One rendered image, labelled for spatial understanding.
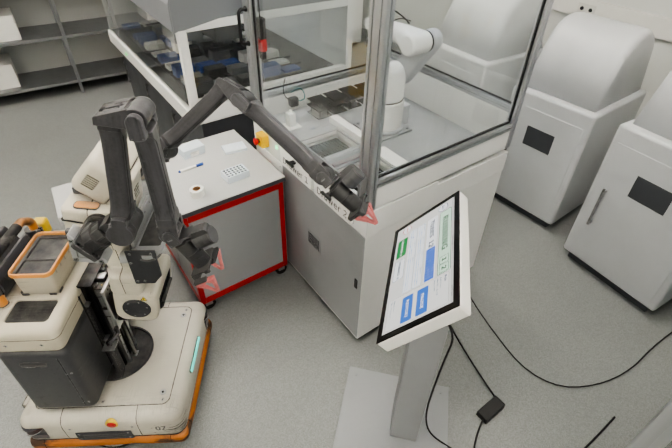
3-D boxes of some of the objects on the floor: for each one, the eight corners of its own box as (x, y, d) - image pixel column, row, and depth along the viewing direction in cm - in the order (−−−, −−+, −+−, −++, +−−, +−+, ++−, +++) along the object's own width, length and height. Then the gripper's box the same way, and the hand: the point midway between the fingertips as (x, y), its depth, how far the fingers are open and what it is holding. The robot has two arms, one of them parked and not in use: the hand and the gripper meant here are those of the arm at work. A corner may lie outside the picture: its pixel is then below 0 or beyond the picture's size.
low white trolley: (203, 317, 253) (178, 216, 207) (166, 254, 293) (137, 156, 247) (290, 274, 281) (285, 176, 235) (245, 222, 321) (233, 129, 275)
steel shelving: (-53, 118, 431) (-198, -139, 310) (-52, 100, 463) (-183, -140, 342) (280, 54, 593) (270, -131, 472) (264, 44, 625) (251, -132, 504)
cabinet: (356, 348, 240) (366, 240, 192) (264, 240, 305) (254, 139, 257) (472, 273, 286) (504, 171, 237) (371, 194, 351) (379, 100, 303)
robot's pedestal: (104, 323, 249) (56, 220, 203) (94, 288, 268) (48, 187, 222) (158, 301, 262) (124, 199, 216) (145, 269, 282) (111, 170, 236)
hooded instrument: (211, 228, 314) (155, -59, 206) (133, 124, 432) (72, -93, 324) (346, 174, 372) (358, -72, 264) (245, 95, 490) (224, -97, 382)
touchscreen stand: (330, 460, 195) (336, 313, 133) (349, 369, 230) (361, 219, 168) (445, 489, 187) (508, 347, 125) (447, 390, 222) (497, 241, 160)
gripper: (341, 192, 156) (372, 219, 161) (334, 209, 148) (367, 237, 153) (354, 182, 153) (385, 209, 157) (348, 199, 145) (381, 228, 149)
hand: (375, 222), depth 154 cm, fingers closed
